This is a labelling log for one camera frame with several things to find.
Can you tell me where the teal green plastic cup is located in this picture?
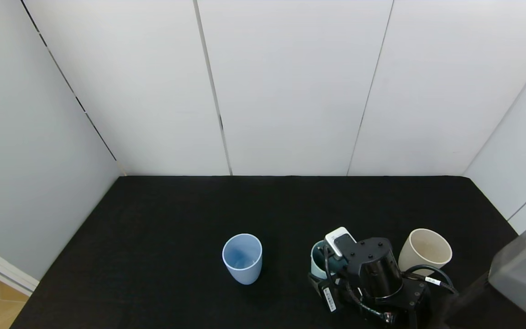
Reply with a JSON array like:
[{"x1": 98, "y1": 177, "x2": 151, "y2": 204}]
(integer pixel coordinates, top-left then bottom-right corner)
[{"x1": 310, "y1": 240, "x2": 339, "y2": 281}]

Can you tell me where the light blue plastic cup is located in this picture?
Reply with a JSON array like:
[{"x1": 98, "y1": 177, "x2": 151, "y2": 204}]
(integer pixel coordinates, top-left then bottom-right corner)
[{"x1": 222, "y1": 233, "x2": 263, "y2": 285}]

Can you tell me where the beige plastic cup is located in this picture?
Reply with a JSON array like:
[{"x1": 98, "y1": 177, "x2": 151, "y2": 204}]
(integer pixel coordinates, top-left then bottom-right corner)
[{"x1": 398, "y1": 228, "x2": 452, "y2": 277}]

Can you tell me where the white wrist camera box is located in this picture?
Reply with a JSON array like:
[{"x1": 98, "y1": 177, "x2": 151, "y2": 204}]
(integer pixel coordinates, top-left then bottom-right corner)
[{"x1": 325, "y1": 227, "x2": 358, "y2": 261}]

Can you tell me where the thin black cable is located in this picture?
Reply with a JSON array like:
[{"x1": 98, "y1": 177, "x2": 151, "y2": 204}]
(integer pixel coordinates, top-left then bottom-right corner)
[{"x1": 321, "y1": 246, "x2": 394, "y2": 324}]

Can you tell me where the black cable with white tag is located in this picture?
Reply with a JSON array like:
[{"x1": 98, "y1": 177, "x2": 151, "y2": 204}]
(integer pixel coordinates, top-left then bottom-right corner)
[{"x1": 402, "y1": 264, "x2": 459, "y2": 295}]

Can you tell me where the white wall base rail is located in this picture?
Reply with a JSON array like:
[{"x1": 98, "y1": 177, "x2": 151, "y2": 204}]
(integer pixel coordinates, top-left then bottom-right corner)
[{"x1": 0, "y1": 237, "x2": 40, "y2": 297}]

